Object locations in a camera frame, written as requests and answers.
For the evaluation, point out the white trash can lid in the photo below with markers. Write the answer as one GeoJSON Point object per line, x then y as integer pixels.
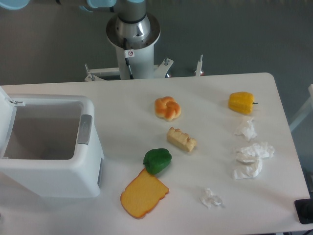
{"type": "Point", "coordinates": [8, 109]}

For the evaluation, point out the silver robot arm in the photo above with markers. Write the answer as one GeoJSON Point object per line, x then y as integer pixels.
{"type": "Point", "coordinates": [130, 28]}

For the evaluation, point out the white trash can body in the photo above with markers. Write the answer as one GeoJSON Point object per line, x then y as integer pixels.
{"type": "Point", "coordinates": [54, 149]}

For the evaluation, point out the knotted bread roll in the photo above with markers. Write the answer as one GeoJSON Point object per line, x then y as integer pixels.
{"type": "Point", "coordinates": [167, 108]}

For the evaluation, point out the beige cake slice toy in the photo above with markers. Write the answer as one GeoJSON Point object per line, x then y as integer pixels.
{"type": "Point", "coordinates": [181, 140]}

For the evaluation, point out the green toy bell pepper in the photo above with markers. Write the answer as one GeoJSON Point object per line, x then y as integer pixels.
{"type": "Point", "coordinates": [156, 160]}

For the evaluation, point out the orange toast slice toy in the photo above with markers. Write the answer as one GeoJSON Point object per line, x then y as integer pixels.
{"type": "Point", "coordinates": [142, 194]}

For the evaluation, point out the yellow toy bell pepper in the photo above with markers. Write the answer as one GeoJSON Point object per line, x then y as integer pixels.
{"type": "Point", "coordinates": [241, 102]}

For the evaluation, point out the crumpled white tissue upper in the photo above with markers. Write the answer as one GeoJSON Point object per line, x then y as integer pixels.
{"type": "Point", "coordinates": [246, 129]}

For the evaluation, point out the crumpled white tissue small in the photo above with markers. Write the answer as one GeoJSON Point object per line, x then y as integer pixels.
{"type": "Point", "coordinates": [209, 199]}

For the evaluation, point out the crumpled white tissue large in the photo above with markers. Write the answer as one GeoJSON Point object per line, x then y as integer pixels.
{"type": "Point", "coordinates": [250, 160]}

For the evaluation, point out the black device at edge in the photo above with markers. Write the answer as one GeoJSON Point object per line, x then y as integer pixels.
{"type": "Point", "coordinates": [304, 209]}

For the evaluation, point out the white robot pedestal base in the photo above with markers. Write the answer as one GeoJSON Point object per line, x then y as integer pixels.
{"type": "Point", "coordinates": [135, 63]}

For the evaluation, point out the white table frame leg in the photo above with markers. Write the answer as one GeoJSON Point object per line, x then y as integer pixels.
{"type": "Point", "coordinates": [303, 111]}

